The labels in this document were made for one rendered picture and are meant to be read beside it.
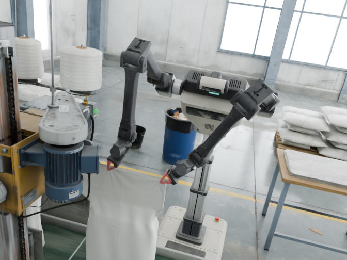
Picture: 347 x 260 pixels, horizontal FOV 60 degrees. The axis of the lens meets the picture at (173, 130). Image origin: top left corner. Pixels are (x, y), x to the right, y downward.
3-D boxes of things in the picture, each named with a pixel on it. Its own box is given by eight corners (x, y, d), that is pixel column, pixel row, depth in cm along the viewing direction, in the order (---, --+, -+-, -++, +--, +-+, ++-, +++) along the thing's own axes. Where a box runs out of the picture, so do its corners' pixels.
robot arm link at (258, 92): (277, 91, 113) (258, 72, 115) (250, 116, 117) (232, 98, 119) (281, 100, 155) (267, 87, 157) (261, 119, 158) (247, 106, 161)
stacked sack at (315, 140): (320, 140, 472) (322, 132, 467) (326, 151, 433) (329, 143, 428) (277, 131, 483) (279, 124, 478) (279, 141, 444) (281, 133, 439)
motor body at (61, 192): (89, 190, 135) (90, 139, 126) (71, 209, 121) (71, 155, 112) (58, 182, 138) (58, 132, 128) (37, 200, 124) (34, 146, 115)
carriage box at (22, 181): (65, 177, 152) (64, 119, 140) (18, 218, 121) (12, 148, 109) (21, 166, 156) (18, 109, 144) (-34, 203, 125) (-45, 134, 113)
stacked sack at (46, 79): (77, 85, 495) (77, 77, 489) (62, 91, 455) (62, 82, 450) (41, 78, 506) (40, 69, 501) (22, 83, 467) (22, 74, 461)
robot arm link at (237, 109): (263, 107, 119) (244, 87, 122) (257, 110, 115) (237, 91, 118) (206, 165, 147) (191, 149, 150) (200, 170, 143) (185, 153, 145)
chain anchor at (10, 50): (16, 58, 107) (15, 40, 105) (5, 60, 102) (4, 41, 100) (9, 57, 107) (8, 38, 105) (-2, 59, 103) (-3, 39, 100)
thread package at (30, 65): (51, 77, 136) (50, 38, 130) (30, 83, 123) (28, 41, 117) (22, 71, 139) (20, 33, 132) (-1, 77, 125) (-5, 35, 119)
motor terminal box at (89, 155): (100, 167, 133) (100, 144, 129) (99, 180, 124) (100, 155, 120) (80, 167, 131) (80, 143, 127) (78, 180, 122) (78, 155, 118)
